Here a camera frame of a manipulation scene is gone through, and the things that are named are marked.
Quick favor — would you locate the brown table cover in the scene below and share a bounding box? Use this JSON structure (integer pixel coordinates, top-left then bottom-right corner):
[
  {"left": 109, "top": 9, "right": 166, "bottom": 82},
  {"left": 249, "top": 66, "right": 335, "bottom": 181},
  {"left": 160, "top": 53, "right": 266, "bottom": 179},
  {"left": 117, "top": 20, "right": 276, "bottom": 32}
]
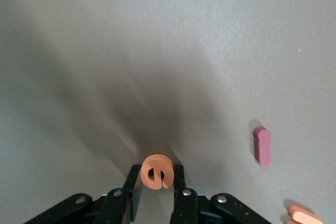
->
[{"left": 0, "top": 0, "right": 336, "bottom": 224}]

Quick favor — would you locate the maroon foam letter l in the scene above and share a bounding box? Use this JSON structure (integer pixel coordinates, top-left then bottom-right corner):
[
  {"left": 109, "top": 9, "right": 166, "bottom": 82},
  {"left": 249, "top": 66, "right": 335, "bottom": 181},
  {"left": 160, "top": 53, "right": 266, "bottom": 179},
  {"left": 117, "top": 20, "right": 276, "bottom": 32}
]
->
[{"left": 253, "top": 126, "right": 271, "bottom": 167}]

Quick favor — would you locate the orange foam letter v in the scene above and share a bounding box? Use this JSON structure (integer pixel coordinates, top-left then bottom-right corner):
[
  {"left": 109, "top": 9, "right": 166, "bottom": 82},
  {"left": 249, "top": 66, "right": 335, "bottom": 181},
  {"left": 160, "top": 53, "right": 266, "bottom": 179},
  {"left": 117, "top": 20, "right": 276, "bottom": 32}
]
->
[{"left": 285, "top": 204, "right": 325, "bottom": 224}]

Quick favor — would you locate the orange foam letter e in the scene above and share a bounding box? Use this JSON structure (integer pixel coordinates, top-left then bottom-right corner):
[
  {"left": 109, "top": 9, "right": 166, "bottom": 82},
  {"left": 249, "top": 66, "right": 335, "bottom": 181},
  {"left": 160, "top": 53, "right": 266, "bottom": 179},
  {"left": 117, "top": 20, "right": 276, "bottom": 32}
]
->
[{"left": 140, "top": 154, "right": 174, "bottom": 190}]

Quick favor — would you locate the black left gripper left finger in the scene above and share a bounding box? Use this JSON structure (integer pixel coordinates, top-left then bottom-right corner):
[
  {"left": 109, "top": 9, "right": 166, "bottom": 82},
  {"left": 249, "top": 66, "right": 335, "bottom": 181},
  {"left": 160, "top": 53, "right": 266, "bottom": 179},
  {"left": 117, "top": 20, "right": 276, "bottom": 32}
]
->
[{"left": 25, "top": 165, "right": 144, "bottom": 224}]

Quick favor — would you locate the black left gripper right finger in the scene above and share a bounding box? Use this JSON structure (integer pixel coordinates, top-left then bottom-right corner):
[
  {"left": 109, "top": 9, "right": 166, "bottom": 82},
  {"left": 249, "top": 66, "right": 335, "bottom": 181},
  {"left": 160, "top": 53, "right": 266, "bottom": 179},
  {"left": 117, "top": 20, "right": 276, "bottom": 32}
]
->
[{"left": 170, "top": 165, "right": 271, "bottom": 224}]

